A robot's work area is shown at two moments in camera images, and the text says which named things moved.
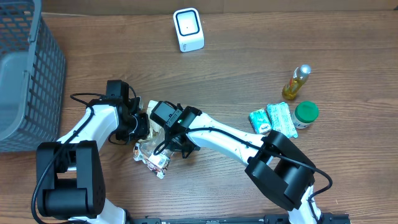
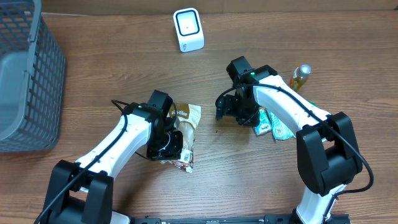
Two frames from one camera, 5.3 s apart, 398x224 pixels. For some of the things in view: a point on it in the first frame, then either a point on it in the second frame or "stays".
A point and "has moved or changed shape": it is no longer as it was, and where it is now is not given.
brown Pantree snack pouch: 143,150 has moved or changed shape
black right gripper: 174,144 to 227,107
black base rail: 277,219 stays
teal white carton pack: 260,121 stays
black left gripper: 142,128 to 168,149
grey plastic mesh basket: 32,78 stays
